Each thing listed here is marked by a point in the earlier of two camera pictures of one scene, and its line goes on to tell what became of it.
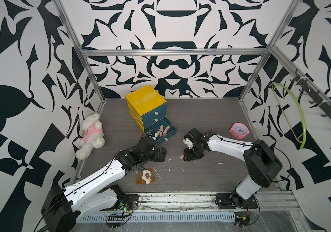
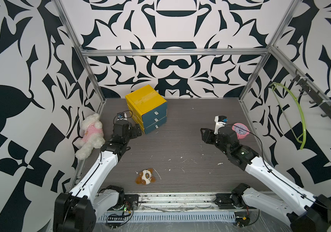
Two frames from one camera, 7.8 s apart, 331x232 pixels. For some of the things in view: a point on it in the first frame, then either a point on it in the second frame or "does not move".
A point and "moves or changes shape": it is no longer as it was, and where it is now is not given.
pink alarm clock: (239, 130) does not move
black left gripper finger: (160, 155) → (136, 131)
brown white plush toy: (145, 177) does not move
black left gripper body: (151, 157) → (129, 134)
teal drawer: (164, 122) moves or changes shape
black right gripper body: (191, 153) → (212, 138)
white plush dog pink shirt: (92, 128) does not move
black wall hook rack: (323, 104) does not move
